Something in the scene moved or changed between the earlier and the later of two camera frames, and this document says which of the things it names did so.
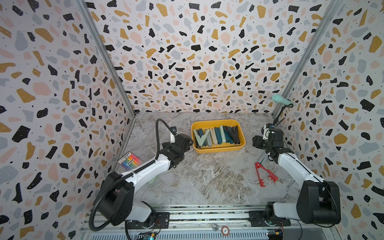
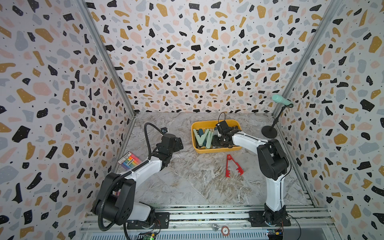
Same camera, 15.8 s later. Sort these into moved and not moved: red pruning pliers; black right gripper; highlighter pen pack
Moved: black right gripper; red pruning pliers
Not moved: highlighter pen pack
